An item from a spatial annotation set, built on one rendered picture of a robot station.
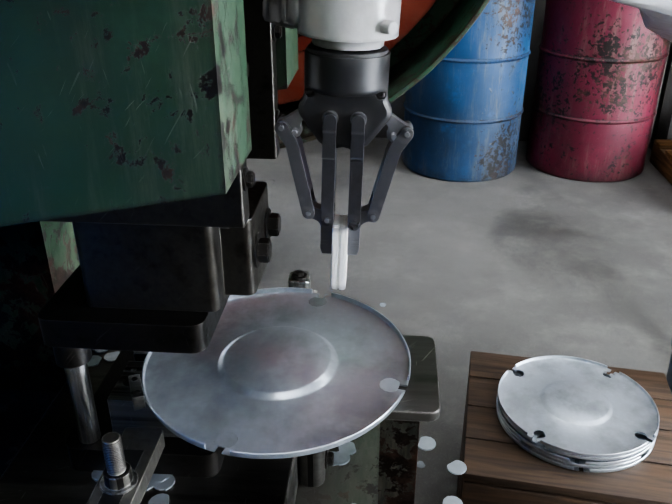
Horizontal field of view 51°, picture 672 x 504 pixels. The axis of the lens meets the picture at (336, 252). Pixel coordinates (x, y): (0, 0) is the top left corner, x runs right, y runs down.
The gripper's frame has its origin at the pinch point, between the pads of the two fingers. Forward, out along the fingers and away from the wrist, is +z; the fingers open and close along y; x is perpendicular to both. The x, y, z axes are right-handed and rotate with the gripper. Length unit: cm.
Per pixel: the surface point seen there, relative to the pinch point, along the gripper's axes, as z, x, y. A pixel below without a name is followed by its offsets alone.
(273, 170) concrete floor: 92, 272, -47
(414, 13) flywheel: -18.6, 33.1, 7.0
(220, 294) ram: 2.2, -6.0, -10.8
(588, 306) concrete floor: 89, 148, 78
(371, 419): 13.9, -8.3, 4.1
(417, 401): 14.0, -5.0, 8.7
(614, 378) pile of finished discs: 52, 54, 53
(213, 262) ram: -1.6, -6.8, -11.2
